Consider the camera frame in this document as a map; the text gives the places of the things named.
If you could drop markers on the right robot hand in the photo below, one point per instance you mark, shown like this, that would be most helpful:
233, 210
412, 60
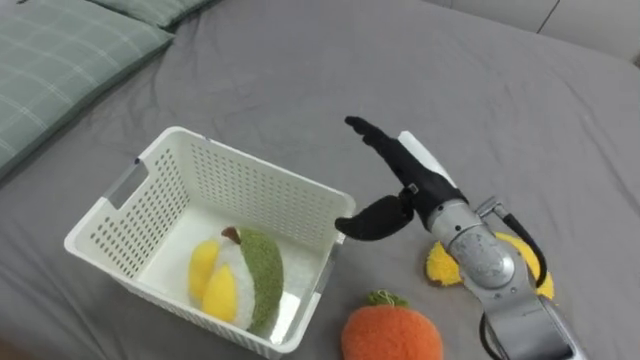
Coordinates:
420, 180

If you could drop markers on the yellow banana soft toy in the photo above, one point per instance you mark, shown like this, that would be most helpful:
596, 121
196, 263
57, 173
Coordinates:
440, 267

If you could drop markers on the orange fruit soft toy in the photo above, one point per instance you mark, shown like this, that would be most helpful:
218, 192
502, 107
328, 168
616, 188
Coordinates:
390, 335

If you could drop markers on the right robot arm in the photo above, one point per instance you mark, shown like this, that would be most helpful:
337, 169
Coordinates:
485, 255

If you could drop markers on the grey bed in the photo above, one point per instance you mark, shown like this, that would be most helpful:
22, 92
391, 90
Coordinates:
400, 75

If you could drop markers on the white perforated plastic basket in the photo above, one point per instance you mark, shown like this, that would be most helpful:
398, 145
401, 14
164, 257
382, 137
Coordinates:
250, 185

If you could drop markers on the green white yellow soft toy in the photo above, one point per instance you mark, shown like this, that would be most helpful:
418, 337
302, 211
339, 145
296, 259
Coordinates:
260, 270

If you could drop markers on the white wardrobe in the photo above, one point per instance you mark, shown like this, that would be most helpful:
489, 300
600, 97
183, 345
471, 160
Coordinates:
550, 20

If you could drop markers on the large green plaid pillow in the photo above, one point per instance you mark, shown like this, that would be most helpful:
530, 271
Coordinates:
60, 65

